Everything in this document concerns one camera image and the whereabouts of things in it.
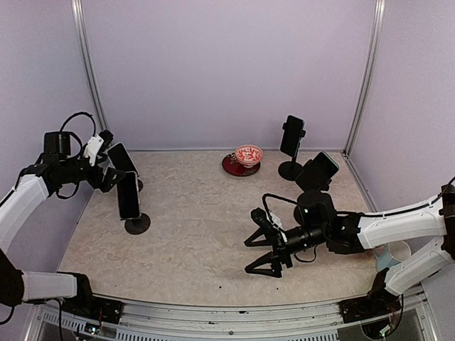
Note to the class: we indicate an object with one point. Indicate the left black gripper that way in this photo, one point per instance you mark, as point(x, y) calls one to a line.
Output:
point(106, 184)

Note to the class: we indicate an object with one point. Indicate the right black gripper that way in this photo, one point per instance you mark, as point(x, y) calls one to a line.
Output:
point(280, 249)

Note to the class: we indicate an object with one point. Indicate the phone pink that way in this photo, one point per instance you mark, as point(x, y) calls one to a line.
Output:
point(128, 197)

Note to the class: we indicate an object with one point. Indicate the phone blue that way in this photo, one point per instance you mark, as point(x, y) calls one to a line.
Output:
point(323, 157)
point(121, 160)

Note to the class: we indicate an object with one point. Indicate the folding phone stand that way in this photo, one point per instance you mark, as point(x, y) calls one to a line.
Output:
point(140, 185)
point(137, 226)

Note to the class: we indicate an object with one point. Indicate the black pole stand clamp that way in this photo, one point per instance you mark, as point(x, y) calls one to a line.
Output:
point(289, 170)

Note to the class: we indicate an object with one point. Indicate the black pole stand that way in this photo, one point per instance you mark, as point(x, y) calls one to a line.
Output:
point(315, 176)

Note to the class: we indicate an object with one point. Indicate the phone black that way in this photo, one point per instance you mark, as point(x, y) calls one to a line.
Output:
point(293, 132)

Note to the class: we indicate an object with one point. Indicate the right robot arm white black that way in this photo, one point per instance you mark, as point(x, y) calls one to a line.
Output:
point(355, 232)

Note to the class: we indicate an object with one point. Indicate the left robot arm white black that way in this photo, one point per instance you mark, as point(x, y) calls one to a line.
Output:
point(55, 167)

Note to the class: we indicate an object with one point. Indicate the red saucer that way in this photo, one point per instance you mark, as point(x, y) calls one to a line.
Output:
point(233, 167)

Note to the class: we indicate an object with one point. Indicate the red patterned teacup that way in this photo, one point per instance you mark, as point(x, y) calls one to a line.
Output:
point(248, 155)

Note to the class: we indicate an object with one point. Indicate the light blue mug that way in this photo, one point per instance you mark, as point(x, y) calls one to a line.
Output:
point(383, 258)

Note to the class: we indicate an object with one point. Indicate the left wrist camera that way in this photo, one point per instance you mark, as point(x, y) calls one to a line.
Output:
point(96, 145)

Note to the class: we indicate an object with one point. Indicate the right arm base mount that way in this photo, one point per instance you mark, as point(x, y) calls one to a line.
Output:
point(375, 303)

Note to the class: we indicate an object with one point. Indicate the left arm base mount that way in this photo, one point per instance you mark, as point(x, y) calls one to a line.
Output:
point(92, 309)

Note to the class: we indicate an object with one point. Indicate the front aluminium rail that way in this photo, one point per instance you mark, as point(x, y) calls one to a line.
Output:
point(141, 320)

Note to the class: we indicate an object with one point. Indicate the left aluminium frame post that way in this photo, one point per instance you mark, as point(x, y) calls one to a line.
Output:
point(89, 71)

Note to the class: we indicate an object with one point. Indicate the aluminium frame post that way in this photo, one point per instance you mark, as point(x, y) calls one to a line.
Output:
point(89, 71)
point(373, 47)

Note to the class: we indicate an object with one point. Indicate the right aluminium frame post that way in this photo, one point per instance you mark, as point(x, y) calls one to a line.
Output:
point(373, 47)

